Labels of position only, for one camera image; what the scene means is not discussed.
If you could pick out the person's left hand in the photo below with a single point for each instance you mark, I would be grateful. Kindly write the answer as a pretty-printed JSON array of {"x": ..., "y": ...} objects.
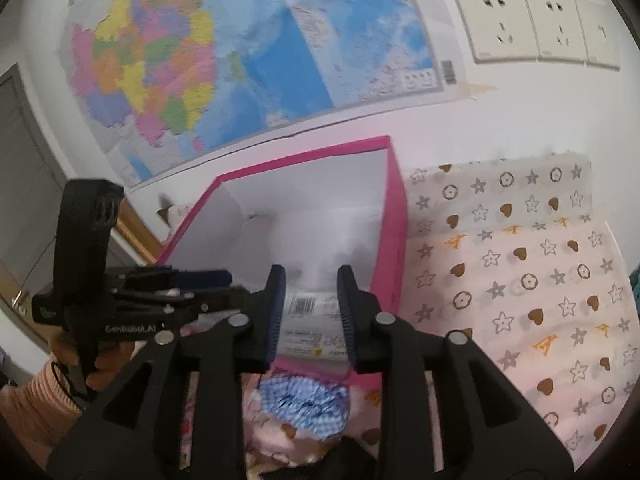
[{"x": 107, "y": 360}]

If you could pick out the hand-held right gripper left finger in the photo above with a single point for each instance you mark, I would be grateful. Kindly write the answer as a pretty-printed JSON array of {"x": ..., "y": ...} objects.
[{"x": 275, "y": 310}]

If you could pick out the pink printed bedsheet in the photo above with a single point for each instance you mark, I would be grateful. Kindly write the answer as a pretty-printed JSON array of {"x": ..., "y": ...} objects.
[{"x": 525, "y": 285}]

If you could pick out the grey door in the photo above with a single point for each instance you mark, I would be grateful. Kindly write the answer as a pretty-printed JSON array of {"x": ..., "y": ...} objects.
[{"x": 25, "y": 170}]

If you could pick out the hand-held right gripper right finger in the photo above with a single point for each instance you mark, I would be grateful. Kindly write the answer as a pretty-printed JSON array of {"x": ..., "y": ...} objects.
[{"x": 345, "y": 310}]

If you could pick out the pink cardboard box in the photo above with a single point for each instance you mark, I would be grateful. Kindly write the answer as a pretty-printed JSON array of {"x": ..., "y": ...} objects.
[{"x": 395, "y": 240}]

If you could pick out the white wall socket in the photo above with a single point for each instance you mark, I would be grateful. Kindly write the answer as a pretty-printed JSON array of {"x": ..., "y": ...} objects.
[
  {"x": 600, "y": 35},
  {"x": 557, "y": 25},
  {"x": 495, "y": 22}
]

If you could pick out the person's left forearm pink sleeve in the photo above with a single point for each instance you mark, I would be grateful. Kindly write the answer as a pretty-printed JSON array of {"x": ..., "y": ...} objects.
[{"x": 30, "y": 410}]

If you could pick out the colourful wall map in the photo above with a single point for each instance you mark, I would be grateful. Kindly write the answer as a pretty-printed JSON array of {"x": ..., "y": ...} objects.
[{"x": 175, "y": 60}]

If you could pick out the wooden bed frame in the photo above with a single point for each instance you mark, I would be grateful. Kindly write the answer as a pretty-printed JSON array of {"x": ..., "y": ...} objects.
[{"x": 135, "y": 230}]

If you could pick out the blue gingham cloth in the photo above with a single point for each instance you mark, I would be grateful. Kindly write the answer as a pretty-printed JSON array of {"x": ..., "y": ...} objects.
[{"x": 305, "y": 405}]

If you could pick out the white tissue pack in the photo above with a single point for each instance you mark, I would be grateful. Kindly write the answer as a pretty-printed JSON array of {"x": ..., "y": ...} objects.
[{"x": 310, "y": 320}]

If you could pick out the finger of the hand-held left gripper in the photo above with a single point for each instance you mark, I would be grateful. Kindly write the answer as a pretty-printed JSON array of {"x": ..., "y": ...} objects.
[
  {"x": 210, "y": 302},
  {"x": 200, "y": 277}
]

